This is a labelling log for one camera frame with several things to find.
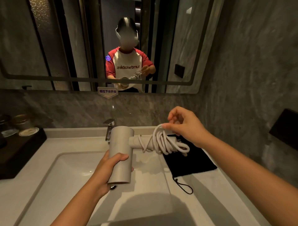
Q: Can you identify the person's left hand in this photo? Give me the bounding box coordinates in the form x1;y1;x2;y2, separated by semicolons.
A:
90;150;134;199

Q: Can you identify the person's right hand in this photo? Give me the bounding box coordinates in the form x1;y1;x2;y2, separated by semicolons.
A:
161;106;211;149

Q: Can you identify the white hair dryer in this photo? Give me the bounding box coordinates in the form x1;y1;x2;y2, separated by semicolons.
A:
108;126;190;185

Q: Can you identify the white hair dryer cord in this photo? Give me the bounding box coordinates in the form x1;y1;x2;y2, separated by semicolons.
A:
138;124;190;155

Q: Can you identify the person's right forearm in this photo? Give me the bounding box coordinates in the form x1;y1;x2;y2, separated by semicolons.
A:
198;136;298;226

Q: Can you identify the person's left forearm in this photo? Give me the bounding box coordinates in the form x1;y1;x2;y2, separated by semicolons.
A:
50;184;110;226

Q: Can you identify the chrome faucet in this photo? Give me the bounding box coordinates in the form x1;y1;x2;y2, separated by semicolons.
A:
103;118;116;142

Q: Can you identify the white sink basin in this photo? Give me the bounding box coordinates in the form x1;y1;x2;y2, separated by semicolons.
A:
17;151;194;226

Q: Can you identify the white sign sticker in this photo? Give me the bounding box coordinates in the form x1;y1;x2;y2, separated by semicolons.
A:
97;87;119;99

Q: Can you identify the round white coaster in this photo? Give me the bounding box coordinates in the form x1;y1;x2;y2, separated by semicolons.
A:
18;127;40;137
1;129;19;138

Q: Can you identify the black wooden tray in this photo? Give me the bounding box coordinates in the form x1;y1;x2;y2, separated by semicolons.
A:
0;128;47;180

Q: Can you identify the clear glass cup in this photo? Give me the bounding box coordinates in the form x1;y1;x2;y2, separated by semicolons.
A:
13;114;32;131
0;114;12;131

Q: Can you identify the black drawstring pouch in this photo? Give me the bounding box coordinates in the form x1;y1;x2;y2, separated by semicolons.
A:
163;134;218;195

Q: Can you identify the black wall box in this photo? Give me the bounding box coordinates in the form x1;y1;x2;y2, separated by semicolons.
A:
269;108;298;152

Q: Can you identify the black framed wall mirror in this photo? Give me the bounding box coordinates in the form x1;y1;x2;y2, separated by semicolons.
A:
0;0;215;94

